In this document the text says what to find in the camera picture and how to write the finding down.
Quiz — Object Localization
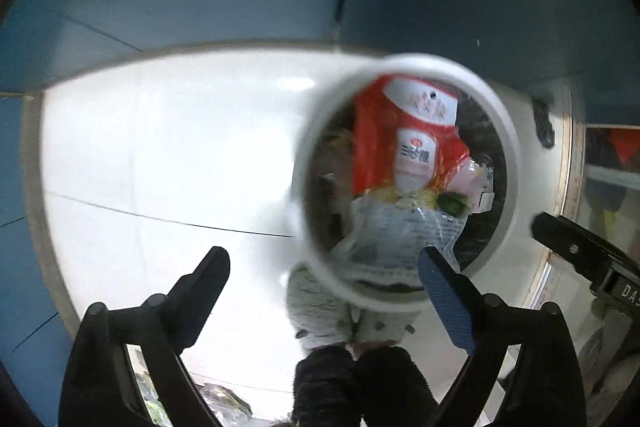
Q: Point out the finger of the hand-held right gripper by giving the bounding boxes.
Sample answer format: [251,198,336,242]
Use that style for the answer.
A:
[530,212,623,283]

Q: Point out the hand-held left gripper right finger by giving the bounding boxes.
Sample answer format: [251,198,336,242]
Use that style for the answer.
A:
[417,247,587,427]

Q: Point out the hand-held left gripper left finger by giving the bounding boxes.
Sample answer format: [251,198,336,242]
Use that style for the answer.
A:
[59,246,232,427]

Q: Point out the clear plastic food bag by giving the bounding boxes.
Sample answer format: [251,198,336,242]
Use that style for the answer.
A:
[327,194,468,280]

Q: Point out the pale pink wrapper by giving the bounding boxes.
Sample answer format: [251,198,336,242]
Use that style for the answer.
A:
[445,157,493,202]

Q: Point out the white trash bin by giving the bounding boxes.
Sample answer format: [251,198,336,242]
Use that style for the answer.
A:
[290,52,538,313]

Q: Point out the red snack packet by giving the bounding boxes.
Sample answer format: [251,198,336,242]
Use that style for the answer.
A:
[350,74,473,208]

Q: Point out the grey fuzzy slipper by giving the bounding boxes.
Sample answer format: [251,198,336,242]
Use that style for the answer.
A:
[352,292,421,348]
[285,262,361,350]

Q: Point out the plastic bag with vegetables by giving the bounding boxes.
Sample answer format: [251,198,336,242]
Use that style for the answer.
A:
[192,382,253,427]

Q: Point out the dark cloth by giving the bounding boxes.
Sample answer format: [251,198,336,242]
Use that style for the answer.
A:
[532,99,557,150]

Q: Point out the person's black fleece pants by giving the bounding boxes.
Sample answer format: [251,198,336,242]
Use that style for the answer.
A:
[291,346,441,427]

